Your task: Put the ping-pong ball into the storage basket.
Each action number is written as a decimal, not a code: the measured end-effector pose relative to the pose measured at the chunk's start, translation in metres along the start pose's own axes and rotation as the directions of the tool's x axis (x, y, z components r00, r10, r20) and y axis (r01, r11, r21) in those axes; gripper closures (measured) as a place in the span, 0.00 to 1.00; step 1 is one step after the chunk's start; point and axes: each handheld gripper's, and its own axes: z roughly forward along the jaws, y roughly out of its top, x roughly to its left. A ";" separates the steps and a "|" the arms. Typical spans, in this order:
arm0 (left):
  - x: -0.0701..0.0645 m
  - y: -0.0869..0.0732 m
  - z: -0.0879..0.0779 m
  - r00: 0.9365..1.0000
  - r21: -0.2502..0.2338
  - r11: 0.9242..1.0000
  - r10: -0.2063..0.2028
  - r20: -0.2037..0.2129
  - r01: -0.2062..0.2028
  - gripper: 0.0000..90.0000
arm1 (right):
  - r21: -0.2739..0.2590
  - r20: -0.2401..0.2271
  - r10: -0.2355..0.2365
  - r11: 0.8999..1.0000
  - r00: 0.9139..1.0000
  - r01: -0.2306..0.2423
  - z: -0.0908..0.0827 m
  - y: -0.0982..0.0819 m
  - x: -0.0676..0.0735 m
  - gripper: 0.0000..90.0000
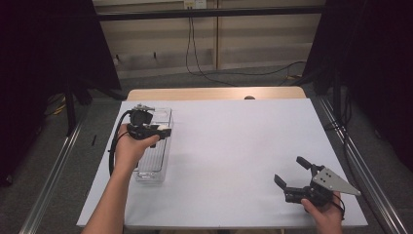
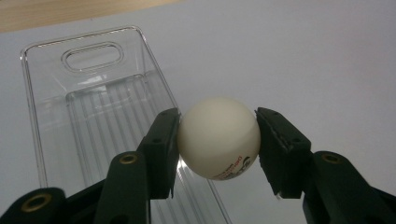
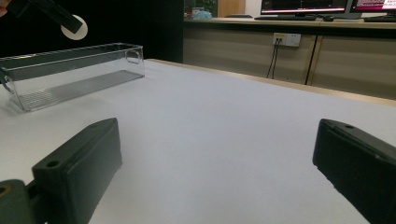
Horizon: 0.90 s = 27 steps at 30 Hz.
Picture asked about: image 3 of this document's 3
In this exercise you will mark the clear plastic container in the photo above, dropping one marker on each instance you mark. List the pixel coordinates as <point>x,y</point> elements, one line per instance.
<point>77,87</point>

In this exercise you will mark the computer monitor with pink screen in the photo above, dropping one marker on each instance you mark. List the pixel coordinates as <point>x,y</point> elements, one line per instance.
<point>373,4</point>

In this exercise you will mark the wooden cabinet panel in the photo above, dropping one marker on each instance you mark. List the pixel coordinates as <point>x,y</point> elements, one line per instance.
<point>231,7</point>

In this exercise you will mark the white wall socket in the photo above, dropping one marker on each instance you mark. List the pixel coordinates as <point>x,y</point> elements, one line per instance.
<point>292,40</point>

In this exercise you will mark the white table board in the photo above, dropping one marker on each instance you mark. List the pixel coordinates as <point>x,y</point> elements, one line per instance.
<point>218,140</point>

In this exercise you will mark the black keyboard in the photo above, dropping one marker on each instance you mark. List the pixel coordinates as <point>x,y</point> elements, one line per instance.
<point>286,18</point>
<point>379,19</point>

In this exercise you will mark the black computer mouse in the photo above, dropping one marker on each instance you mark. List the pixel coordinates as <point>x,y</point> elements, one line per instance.
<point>327,18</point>

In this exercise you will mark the teal cloth bundle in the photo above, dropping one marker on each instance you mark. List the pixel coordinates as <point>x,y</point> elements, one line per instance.
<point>202,14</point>

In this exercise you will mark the wide computer monitor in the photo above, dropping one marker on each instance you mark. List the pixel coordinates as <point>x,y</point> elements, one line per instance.
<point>305,4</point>

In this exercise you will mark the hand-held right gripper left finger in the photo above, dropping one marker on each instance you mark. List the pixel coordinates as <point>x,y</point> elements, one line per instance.
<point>77,174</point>

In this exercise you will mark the long beige desk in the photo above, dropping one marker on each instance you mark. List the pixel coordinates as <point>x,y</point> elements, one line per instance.
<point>351,62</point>

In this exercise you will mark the white egg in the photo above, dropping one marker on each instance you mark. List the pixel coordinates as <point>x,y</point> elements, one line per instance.
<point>77,35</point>

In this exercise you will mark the black curtain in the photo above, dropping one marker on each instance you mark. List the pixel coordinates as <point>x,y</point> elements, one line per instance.
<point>130,25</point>

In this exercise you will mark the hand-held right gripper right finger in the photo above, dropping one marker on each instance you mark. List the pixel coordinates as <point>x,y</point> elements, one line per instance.
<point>358,165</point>

